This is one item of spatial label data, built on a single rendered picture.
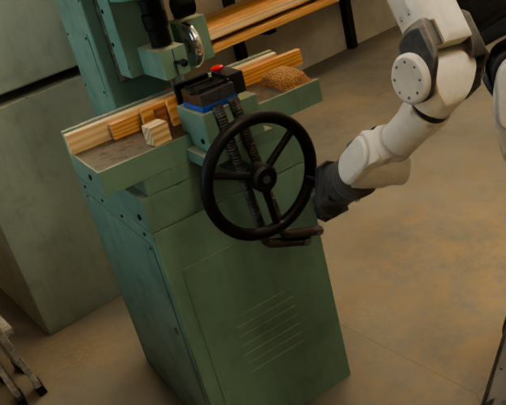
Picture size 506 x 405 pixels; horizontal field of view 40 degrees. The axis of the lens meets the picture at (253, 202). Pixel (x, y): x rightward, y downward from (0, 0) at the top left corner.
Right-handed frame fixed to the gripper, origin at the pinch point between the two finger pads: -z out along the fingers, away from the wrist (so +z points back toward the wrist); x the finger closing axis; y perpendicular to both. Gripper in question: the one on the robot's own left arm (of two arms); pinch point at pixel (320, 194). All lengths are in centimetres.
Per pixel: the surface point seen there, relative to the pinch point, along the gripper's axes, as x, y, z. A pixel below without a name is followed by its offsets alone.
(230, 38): 146, -39, -220
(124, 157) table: 6.7, 40.3, -16.6
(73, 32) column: 47, 53, -45
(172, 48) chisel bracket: 34.4, 31.8, -16.0
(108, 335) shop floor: -28, 25, -131
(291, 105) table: 25.8, 1.1, -16.2
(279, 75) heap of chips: 33.8, 4.3, -17.5
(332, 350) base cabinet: -31, -30, -54
